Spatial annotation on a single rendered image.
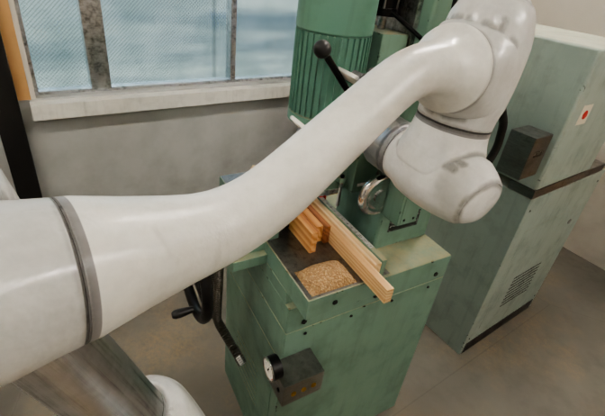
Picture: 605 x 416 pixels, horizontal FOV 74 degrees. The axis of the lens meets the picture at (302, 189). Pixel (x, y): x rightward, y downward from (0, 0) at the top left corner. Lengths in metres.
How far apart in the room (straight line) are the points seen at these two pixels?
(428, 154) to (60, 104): 1.86
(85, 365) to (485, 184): 0.52
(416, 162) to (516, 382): 1.77
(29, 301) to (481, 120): 0.48
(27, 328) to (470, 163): 0.47
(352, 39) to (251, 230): 0.65
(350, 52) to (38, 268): 0.77
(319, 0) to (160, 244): 0.70
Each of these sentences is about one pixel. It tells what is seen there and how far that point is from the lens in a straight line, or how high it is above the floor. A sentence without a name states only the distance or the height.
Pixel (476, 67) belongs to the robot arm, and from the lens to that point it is 0.49.
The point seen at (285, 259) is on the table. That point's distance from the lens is 1.00.
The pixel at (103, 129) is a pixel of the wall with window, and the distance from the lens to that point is 2.31.
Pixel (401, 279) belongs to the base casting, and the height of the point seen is 0.77.
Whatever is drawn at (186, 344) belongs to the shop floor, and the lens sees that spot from 1.99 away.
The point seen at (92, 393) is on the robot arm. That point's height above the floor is 1.07.
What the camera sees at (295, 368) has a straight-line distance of 1.15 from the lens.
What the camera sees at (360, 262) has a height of 0.94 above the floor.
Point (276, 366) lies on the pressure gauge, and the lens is 1.07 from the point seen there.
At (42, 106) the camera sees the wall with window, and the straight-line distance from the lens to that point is 2.17.
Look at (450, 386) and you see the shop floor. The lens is 2.06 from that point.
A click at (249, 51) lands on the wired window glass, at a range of 2.53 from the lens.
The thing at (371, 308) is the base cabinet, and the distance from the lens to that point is 1.23.
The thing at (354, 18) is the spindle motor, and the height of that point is 1.45.
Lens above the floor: 1.55
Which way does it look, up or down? 30 degrees down
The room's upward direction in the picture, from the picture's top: 7 degrees clockwise
